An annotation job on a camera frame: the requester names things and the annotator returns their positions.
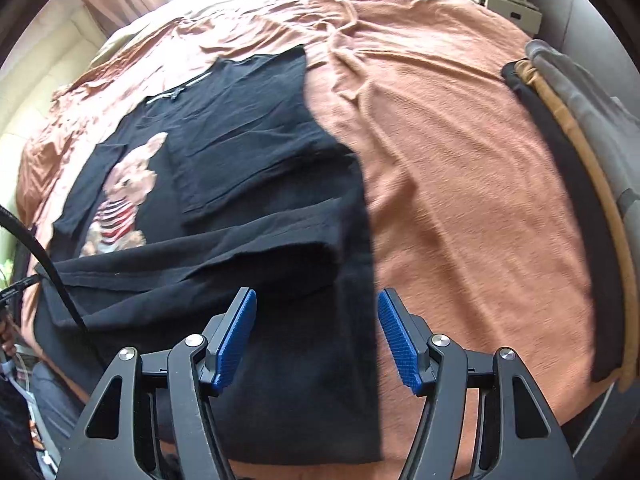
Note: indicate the beige duvet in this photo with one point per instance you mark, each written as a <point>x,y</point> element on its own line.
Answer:
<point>150,22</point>

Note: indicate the cream nightstand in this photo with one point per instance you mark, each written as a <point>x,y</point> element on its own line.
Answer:
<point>510,12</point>

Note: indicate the cream padded headboard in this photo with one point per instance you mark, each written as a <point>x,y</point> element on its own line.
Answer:
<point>30,85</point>

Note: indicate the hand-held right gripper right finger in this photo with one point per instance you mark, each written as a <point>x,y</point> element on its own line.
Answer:
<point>400,345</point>

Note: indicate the orange-brown blanket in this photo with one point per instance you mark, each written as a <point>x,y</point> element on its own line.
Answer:
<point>450,160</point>

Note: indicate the black bear print t-shirt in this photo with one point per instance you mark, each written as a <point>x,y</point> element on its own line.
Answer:
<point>250,125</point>

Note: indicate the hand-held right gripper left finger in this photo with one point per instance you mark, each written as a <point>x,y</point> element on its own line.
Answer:
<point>232,345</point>

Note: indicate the folded grey garment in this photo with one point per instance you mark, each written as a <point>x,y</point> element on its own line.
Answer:
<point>590,100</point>

